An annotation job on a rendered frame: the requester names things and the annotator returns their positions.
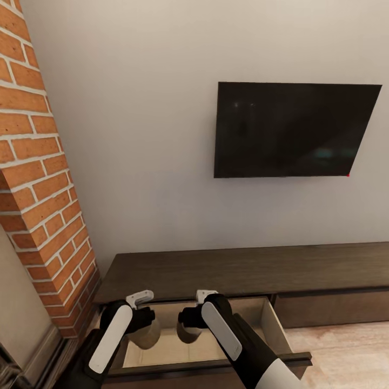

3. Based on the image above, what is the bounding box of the pillar candle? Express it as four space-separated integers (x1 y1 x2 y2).
177 303 205 344
127 318 162 350

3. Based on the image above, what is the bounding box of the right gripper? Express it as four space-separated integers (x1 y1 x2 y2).
178 305 204 328

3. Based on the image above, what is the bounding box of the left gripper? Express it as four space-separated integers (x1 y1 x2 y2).
129 307 155 333

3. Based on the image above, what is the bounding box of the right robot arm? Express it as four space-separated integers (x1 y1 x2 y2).
178 290 307 389

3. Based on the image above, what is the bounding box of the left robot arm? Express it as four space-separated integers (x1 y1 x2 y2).
52 290 155 389

